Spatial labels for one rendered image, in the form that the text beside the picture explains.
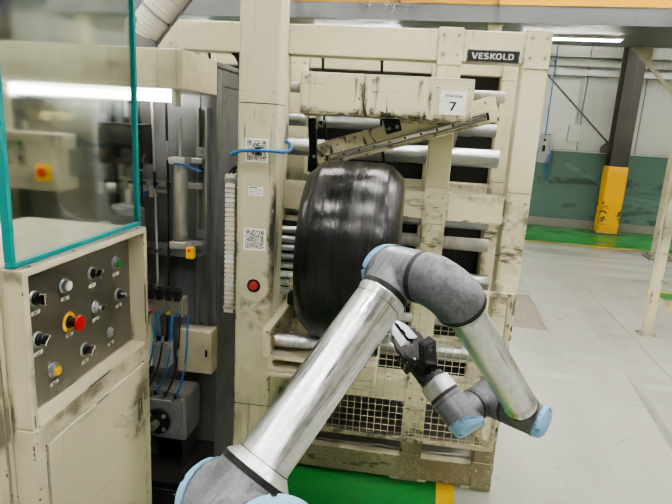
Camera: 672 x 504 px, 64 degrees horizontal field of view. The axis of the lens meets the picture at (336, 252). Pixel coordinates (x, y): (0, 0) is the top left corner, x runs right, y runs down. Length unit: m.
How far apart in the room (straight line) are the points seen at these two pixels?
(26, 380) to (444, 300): 0.92
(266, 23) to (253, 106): 0.25
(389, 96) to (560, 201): 9.27
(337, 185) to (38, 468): 1.04
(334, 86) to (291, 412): 1.23
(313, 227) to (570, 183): 9.72
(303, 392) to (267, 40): 1.10
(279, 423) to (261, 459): 0.07
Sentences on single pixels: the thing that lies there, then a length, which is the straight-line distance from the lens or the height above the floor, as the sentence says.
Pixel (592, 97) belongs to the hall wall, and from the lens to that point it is 11.21.
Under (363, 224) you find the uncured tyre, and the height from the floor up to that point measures 1.33.
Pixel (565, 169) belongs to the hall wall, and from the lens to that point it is 11.06.
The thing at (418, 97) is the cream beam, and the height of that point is 1.71.
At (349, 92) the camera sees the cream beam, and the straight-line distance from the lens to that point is 1.98.
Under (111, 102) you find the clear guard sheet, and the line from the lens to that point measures 1.62.
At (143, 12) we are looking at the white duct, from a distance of 2.24.
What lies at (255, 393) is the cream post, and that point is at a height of 0.67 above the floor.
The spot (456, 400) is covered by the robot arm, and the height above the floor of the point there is 0.90.
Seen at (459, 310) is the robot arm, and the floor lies 1.24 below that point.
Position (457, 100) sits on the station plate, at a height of 1.71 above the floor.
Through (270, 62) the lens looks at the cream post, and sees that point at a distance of 1.77.
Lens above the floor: 1.60
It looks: 13 degrees down
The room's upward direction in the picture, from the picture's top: 3 degrees clockwise
